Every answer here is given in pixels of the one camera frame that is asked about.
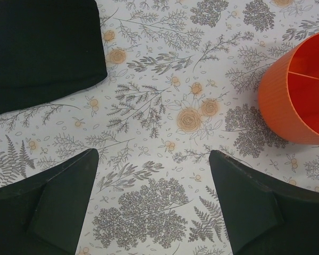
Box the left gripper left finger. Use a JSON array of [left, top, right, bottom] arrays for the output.
[[0, 149, 98, 254]]

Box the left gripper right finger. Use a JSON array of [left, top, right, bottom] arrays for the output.
[[209, 150, 319, 254]]

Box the orange round organizer container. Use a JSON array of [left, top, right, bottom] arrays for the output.
[[258, 33, 319, 145]]

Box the floral table mat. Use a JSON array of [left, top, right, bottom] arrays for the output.
[[0, 1, 319, 254]]

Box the black cloth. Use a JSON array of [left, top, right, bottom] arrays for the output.
[[0, 1, 107, 114]]

